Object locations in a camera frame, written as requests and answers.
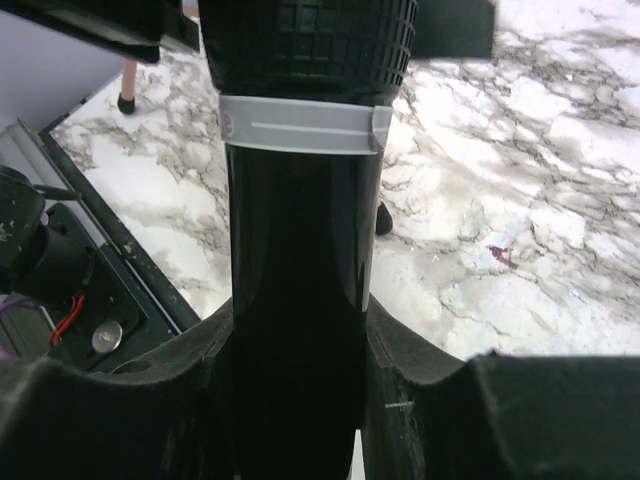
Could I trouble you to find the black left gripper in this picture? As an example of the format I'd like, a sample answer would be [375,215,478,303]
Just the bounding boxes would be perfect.
[1,0,200,64]

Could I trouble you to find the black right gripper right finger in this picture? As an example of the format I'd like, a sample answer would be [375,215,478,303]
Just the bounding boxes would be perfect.
[361,301,639,479]

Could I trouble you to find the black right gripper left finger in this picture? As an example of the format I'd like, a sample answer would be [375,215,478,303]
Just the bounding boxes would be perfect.
[1,302,234,479]

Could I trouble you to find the black handheld microphone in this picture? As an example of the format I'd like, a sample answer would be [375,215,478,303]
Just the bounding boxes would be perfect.
[199,1,418,479]

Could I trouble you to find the black clip-on holder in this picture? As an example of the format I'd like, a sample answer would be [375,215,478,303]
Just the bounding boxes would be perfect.
[411,0,496,61]

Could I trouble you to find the pink perforated music stand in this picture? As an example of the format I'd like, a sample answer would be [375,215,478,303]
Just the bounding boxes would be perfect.
[117,60,138,116]

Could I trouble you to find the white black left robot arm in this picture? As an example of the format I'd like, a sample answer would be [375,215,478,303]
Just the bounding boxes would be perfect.
[1,1,199,305]

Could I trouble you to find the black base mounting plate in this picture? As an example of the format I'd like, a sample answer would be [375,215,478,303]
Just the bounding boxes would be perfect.
[40,131,200,372]

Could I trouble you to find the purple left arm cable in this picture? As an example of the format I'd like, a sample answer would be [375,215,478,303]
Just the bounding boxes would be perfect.
[0,294,39,359]

